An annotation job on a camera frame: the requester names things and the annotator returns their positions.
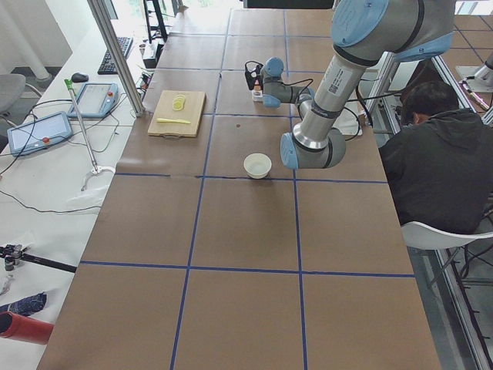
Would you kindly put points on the blue teach pendant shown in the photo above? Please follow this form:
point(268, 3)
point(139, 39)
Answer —
point(96, 100)
point(39, 134)

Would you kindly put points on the person in dark jacket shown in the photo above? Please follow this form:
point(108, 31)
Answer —
point(439, 166)

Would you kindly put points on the metal reacher grabber tool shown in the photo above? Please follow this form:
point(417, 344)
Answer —
point(96, 168)

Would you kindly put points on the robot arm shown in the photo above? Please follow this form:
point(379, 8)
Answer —
point(362, 31)
point(477, 78)

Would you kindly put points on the black computer mouse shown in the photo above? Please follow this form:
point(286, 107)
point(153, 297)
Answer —
point(79, 77)

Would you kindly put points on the white chair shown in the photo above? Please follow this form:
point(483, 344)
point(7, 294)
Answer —
point(423, 237)

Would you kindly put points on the blue teach pendant near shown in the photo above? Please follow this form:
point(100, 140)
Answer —
point(39, 134)

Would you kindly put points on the white round bowl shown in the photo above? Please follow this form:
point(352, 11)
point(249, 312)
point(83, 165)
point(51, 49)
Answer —
point(257, 165)

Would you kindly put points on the bamboo cutting board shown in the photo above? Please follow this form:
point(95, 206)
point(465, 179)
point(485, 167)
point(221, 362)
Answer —
point(192, 111)

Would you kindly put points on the blue teach pendant far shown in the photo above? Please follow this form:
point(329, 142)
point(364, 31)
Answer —
point(96, 100)

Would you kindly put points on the red cylinder bottle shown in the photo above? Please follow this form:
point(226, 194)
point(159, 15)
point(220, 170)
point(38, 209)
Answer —
point(22, 328)

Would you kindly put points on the black tripod rod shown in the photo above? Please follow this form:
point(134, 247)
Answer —
point(14, 254)

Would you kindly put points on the aluminium frame post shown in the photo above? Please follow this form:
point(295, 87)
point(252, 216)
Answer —
point(103, 21)

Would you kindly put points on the yellow plastic knife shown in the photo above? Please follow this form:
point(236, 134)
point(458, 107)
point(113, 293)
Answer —
point(176, 121)

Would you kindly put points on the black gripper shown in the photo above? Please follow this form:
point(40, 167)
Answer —
point(256, 79)

